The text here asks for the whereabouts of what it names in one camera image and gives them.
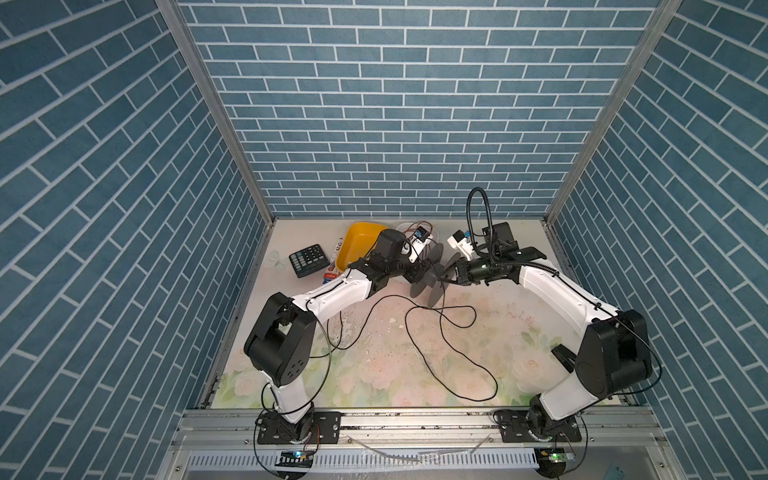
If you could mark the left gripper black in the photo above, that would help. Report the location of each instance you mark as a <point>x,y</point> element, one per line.
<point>414,271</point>

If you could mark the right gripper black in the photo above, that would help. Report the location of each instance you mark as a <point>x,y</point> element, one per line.
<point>463,271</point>

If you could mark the grey perforated cable spool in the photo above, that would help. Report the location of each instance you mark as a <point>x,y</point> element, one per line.
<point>430,269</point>

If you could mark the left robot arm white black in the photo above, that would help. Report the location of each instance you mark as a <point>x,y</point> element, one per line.
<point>280,342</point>

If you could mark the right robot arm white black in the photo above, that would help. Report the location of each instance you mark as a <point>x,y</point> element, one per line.
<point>613,352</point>

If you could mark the yellow plastic tub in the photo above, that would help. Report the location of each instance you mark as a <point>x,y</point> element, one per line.
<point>358,242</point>

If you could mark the white plastic tub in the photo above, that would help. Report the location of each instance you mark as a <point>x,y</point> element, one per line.
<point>407,227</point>

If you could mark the pencil box blue white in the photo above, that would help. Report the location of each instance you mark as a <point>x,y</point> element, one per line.
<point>332,271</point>

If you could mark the black calculator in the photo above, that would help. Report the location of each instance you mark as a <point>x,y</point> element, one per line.
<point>308,260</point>

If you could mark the black stapler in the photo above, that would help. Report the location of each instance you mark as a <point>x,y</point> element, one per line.
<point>565,357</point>

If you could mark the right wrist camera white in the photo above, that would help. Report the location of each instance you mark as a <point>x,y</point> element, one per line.
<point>461,244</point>

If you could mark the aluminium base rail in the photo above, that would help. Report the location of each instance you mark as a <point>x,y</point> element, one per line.
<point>605,442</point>

